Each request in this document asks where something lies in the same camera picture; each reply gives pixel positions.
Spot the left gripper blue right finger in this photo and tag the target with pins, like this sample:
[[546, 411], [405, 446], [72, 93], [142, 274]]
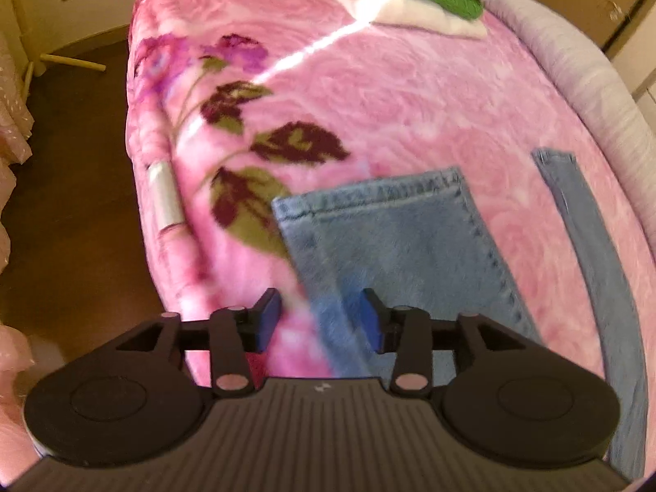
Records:
[[406, 332]]

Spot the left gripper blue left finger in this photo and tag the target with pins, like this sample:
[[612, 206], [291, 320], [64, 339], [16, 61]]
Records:
[[236, 331]]

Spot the blue denim jeans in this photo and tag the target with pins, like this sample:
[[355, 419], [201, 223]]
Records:
[[420, 240]]

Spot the white blanket label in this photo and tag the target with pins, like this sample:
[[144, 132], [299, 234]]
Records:
[[165, 196]]

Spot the pink floral blanket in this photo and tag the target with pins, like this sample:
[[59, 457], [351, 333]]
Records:
[[255, 100]]

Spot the pink curtain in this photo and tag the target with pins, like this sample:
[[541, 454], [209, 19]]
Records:
[[17, 453]]

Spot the grey striped quilt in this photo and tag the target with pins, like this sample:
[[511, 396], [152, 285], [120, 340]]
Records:
[[593, 88]]

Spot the yellow wooden stand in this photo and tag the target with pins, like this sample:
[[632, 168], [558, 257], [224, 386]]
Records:
[[37, 60]]

